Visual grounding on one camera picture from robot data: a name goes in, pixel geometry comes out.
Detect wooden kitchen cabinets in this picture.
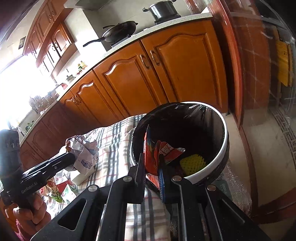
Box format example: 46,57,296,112
21,19,228,169
23,1,77,73

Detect yellow foam fruit net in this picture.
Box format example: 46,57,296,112
180,154,206,176

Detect dish rack with utensils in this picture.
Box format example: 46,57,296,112
29,90,59,114

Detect black wok with handle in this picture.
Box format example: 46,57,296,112
83,21,138,47

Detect condiment bottles on counter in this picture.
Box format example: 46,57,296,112
77,61,87,75

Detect green drink carton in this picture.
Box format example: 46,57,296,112
61,184,77,205

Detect wooden upper kitchen cabinets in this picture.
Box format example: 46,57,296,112
23,1,77,73

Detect person's left hand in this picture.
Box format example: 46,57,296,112
1,193,51,236

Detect steel pot with lid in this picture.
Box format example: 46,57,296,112
142,1,179,21

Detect plaid checkered tablecloth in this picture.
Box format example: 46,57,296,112
41,113,172,241

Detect white tissue block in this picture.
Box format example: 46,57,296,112
70,170,89,185

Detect red snack wrapper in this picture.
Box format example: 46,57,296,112
144,126,185,189

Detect wooden lower kitchen cabinets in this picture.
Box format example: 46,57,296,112
21,19,228,169

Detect black trash bag liner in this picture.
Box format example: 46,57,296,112
132,102,226,181

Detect white blue wrapper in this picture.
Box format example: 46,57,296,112
66,135,99,175

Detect white round trash bin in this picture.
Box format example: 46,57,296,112
129,101,230,186

